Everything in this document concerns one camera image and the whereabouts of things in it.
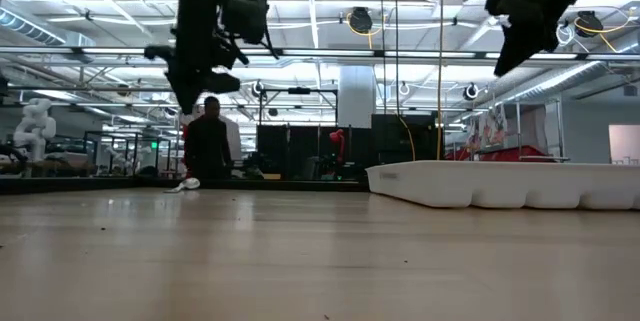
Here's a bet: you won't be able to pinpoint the black left camera cable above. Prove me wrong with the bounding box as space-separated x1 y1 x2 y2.
239 0 280 60

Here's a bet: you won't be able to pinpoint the black partition wall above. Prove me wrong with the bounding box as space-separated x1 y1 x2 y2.
256 113 441 181

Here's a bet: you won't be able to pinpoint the colourful posters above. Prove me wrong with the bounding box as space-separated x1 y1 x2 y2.
467 104 509 151

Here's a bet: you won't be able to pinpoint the person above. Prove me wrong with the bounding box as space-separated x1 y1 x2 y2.
182 95 235 181

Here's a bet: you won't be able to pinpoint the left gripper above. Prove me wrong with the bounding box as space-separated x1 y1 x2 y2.
143 0 251 115

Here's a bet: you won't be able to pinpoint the silver spoon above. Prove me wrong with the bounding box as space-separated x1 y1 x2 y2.
163 176 202 195

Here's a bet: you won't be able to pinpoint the red storage bins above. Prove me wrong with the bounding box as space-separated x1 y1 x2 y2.
444 144 547 162

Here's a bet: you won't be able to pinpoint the metal shelf rack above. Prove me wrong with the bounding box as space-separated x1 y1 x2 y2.
499 98 571 163

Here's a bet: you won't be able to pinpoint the black metal stand frame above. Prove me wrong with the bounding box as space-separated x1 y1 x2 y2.
257 87 340 127

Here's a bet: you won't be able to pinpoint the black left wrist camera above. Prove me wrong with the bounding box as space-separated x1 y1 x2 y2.
222 0 271 46

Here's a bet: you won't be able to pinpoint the white square column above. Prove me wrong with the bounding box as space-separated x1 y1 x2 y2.
338 64 376 130

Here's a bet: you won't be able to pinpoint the silver ventilation duct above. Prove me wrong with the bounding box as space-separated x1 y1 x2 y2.
492 30 640 108
0 6 69 47

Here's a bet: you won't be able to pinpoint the black hanging cable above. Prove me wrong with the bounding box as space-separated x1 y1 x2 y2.
393 0 402 118
379 0 387 115

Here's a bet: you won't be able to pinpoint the yellow hanging cord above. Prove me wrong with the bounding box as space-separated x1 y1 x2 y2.
435 0 446 161

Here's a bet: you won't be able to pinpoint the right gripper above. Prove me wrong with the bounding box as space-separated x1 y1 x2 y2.
483 0 589 78

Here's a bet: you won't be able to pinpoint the white and red panel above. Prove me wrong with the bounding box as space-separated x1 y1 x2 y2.
179 110 245 181

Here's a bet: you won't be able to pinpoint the white cutlery tray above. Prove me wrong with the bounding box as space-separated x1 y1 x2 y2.
366 159 640 211

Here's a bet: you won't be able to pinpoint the white robot figure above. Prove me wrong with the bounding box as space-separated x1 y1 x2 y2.
12 98 58 162

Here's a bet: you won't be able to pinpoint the black framed enclosure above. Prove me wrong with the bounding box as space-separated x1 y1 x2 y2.
82 129 174 178

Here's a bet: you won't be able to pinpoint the yellow curved cable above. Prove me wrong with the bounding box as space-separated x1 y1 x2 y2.
398 114 417 161

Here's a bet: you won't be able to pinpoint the black rail with light strips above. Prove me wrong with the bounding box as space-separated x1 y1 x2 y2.
0 45 640 61

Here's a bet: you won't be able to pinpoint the black aluminium rig frame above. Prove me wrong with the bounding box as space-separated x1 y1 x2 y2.
0 175 370 195

